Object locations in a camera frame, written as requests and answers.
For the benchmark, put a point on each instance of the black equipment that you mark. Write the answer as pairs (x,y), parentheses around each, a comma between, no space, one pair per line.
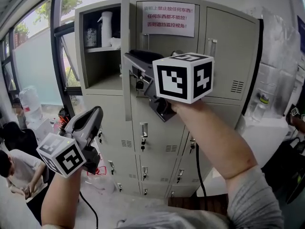
(288,166)

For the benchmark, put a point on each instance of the grey metal locker door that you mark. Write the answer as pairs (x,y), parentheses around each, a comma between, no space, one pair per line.
(126,32)

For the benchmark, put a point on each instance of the person's left forearm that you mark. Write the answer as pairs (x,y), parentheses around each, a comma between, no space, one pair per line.
(62,197)

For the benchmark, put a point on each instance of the dark patterned jar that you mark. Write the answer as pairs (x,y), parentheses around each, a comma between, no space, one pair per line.
(91,37)

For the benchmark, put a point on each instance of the black office chair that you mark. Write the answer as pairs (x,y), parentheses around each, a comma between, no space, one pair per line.
(20,137)

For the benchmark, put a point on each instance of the grey metal locker cabinet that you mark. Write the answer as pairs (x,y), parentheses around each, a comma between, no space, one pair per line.
(79,56)

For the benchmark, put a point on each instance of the person's right forearm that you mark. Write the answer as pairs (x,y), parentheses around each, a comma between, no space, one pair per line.
(209,139)

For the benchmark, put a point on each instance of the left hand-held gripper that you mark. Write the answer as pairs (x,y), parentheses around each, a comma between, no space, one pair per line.
(64,156)

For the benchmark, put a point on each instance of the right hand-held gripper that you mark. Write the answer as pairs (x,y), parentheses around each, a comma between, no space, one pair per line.
(176,79)

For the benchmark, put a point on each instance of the large clear water jug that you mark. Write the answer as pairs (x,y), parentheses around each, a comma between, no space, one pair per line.
(29,104)

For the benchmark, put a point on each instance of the white paper notice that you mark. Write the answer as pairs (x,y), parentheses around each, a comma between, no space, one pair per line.
(168,18)

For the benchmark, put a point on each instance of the set of black locker keys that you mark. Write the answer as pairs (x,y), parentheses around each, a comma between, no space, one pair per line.
(143,148)

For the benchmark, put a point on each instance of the white plastic bag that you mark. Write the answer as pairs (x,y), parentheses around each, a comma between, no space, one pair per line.
(97,185)

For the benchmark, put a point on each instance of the white crumpled cloth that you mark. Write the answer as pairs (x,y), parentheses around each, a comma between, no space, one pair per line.
(115,42)

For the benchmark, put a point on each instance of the black window frame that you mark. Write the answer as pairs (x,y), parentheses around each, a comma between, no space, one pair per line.
(56,56)

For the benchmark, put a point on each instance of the plastic wrapped white stack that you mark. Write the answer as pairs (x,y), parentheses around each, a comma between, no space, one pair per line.
(276,63)

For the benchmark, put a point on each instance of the white spray bottle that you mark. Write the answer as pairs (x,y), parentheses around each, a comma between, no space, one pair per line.
(106,30)

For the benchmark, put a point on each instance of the person's grey shirt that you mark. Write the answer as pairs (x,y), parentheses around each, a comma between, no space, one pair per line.
(252,204)

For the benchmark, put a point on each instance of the white cardboard box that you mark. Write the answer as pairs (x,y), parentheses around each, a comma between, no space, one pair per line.
(45,129)

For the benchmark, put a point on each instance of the set of grey locker doors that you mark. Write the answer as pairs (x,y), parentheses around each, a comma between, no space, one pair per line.
(162,132)

